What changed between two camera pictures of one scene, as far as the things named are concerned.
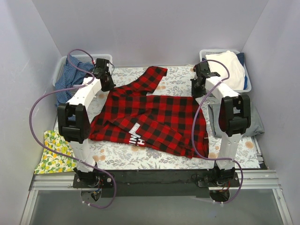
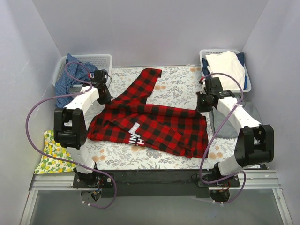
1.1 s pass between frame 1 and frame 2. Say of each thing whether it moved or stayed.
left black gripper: moved
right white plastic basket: stayed
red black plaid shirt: moved
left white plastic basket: stayed
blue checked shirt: stayed
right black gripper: moved
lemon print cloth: stayed
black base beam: stayed
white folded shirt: stayed
